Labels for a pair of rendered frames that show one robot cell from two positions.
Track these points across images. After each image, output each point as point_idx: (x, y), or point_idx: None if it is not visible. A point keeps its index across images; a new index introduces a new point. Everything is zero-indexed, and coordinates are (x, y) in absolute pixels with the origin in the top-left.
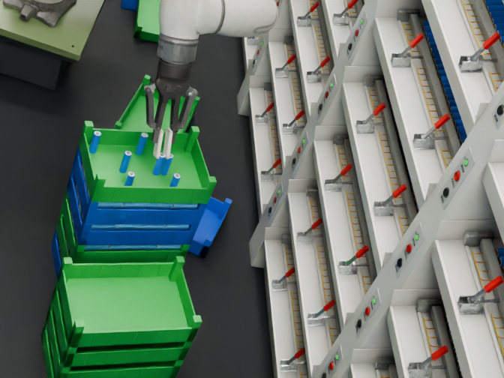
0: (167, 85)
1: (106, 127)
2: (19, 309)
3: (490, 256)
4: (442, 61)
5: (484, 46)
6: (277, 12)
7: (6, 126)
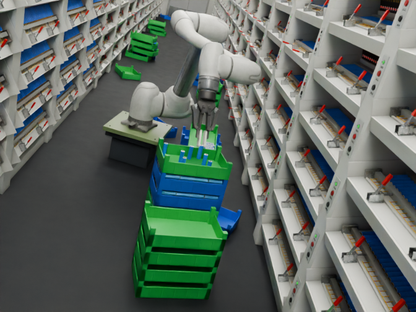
0: (203, 104)
1: None
2: (119, 252)
3: (410, 113)
4: (357, 45)
5: (381, 18)
6: (260, 70)
7: (119, 179)
